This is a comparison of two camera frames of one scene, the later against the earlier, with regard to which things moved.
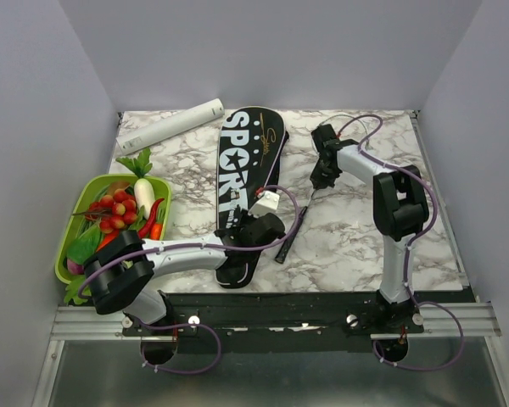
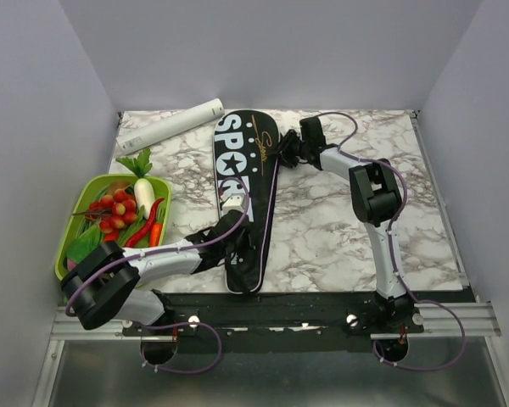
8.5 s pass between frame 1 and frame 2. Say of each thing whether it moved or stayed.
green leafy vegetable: stayed
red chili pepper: stayed
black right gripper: moved
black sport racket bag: stayed
